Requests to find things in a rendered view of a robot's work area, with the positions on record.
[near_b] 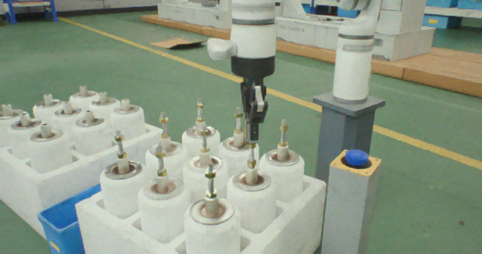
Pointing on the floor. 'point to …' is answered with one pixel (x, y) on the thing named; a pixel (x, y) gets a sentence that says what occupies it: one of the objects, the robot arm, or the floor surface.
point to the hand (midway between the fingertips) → (252, 130)
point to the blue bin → (65, 224)
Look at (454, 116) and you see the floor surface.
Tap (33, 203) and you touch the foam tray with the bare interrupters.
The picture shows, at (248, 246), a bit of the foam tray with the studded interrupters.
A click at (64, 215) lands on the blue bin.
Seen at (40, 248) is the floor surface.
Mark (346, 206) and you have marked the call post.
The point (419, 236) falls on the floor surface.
